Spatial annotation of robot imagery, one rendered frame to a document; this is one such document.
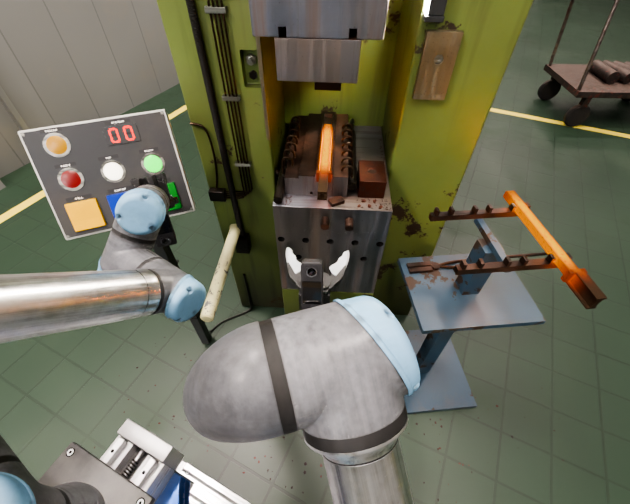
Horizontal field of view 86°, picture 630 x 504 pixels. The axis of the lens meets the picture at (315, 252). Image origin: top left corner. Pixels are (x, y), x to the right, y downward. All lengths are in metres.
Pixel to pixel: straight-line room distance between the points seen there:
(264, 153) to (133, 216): 0.67
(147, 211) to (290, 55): 0.51
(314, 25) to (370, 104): 0.64
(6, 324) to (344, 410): 0.35
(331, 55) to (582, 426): 1.81
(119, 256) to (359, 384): 0.48
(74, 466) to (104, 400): 1.03
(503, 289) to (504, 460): 0.79
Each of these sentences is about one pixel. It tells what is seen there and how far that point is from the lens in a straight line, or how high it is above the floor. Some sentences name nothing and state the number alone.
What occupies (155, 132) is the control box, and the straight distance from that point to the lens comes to 1.04.
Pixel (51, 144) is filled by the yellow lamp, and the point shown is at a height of 1.17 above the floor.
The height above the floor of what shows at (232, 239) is 0.64.
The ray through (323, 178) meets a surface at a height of 1.01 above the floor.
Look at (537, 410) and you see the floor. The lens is 1.96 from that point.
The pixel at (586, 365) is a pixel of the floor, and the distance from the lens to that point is 2.22.
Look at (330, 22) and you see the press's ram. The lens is 0.90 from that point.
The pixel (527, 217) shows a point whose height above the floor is 0.95.
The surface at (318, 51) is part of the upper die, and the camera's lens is 0.91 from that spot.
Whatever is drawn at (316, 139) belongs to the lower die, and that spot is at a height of 0.99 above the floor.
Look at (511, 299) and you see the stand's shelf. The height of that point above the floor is 0.68.
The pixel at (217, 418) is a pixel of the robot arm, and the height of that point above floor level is 1.28.
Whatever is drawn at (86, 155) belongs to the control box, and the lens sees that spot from 1.07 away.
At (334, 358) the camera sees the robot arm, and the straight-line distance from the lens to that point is 0.33.
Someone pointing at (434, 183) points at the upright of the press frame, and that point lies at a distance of 1.30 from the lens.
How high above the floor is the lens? 1.61
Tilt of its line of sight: 48 degrees down
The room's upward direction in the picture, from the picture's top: 1 degrees clockwise
